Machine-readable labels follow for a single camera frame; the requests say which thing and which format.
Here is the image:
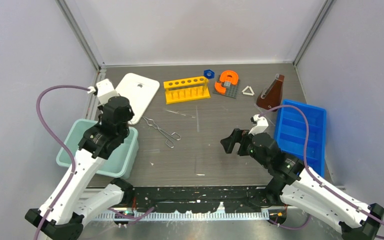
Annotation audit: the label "metal crucible tongs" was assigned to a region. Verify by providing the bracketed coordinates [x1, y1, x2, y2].
[141, 116, 182, 149]

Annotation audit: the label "brown wedge stand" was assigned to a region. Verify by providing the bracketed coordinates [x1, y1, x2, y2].
[256, 74, 285, 110]

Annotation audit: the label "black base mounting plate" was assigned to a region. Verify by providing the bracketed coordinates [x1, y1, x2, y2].
[121, 185, 285, 214]

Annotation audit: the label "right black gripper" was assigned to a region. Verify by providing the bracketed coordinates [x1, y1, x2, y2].
[220, 128, 270, 169]

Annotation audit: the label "blue plastic bin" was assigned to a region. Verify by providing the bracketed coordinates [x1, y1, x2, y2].
[274, 99, 327, 177]

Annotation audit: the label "grey studded base plate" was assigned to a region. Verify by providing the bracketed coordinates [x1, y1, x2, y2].
[212, 75, 241, 99]

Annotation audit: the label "teal plastic bin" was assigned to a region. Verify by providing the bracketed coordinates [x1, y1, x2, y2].
[64, 119, 139, 180]

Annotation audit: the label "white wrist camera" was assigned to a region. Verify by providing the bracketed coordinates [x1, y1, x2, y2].
[248, 114, 269, 135]
[87, 78, 119, 105]

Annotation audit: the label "white plastic lid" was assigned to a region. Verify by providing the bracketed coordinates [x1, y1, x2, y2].
[115, 73, 160, 125]

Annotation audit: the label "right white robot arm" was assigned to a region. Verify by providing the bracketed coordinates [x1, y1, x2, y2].
[220, 128, 384, 240]

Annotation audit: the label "white clay triangle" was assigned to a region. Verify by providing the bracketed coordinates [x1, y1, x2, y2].
[241, 85, 255, 96]

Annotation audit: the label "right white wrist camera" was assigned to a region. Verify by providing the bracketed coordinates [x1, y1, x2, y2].
[248, 114, 269, 135]

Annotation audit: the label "blue hexagonal nut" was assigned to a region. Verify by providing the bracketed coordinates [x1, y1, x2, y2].
[203, 69, 215, 80]

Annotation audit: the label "orange curved block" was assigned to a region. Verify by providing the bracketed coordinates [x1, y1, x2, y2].
[214, 70, 240, 98]

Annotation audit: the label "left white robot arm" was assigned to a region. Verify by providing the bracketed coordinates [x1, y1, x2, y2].
[24, 96, 134, 240]

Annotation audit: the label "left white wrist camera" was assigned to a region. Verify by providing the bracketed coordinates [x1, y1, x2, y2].
[87, 78, 119, 105]

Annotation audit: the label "clear glass slide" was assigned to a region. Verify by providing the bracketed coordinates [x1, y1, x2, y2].
[253, 103, 276, 127]

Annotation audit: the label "glass stirring rod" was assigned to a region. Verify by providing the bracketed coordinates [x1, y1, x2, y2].
[195, 106, 200, 133]

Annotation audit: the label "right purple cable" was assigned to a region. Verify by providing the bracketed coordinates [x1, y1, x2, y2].
[259, 104, 384, 240]

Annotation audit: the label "thin glass rod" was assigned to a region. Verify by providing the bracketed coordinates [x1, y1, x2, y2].
[164, 109, 196, 119]

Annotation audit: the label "yellow test tube rack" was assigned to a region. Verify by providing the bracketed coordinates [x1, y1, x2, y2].
[163, 76, 211, 105]

